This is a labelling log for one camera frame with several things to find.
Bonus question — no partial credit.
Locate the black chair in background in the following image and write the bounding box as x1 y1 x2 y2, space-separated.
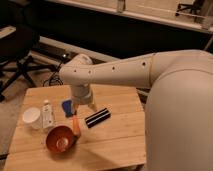
175 0 208 16

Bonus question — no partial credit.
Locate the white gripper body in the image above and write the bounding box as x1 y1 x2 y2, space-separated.
70 84 93 105

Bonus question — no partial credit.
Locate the white ceramic cup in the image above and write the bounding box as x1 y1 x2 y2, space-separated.
22 107 42 129

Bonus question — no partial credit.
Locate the white glue bottle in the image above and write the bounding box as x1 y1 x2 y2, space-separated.
42 100 54 130

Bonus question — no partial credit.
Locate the black office chair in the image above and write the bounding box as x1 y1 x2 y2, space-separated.
0 25 56 102

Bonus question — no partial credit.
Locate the copper metal bowl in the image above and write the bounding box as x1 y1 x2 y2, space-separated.
46 125 75 153

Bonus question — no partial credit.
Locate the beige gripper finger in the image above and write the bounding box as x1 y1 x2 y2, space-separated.
74 104 79 113
88 103 97 112

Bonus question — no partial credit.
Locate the blue orange-handled brush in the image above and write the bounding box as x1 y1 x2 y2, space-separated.
62 100 81 137

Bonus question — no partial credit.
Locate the black striped eraser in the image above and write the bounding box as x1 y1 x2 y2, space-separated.
85 108 111 128

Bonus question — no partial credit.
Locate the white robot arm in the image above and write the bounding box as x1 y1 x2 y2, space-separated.
59 49 213 171

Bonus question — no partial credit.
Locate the black cable on floor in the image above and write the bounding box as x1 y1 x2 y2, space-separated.
42 53 69 88

